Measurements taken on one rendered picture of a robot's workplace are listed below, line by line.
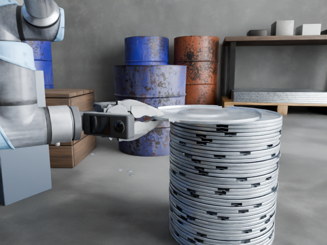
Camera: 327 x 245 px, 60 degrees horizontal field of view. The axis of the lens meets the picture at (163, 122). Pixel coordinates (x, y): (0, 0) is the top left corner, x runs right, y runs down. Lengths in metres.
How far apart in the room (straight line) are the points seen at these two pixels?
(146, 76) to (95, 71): 3.12
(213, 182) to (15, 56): 0.48
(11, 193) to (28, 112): 0.60
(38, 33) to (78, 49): 3.58
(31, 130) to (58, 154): 0.85
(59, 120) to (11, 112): 0.08
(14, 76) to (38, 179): 0.66
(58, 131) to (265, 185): 0.48
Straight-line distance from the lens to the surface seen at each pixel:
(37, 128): 0.57
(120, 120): 0.54
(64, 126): 0.57
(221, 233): 0.73
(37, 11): 1.02
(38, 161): 1.14
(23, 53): 0.56
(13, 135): 0.56
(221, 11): 4.27
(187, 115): 0.68
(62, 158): 1.41
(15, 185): 1.12
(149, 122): 0.64
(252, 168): 0.68
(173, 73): 1.49
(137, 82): 1.46
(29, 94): 0.56
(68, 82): 4.73
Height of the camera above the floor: 0.44
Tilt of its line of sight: 10 degrees down
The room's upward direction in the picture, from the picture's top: straight up
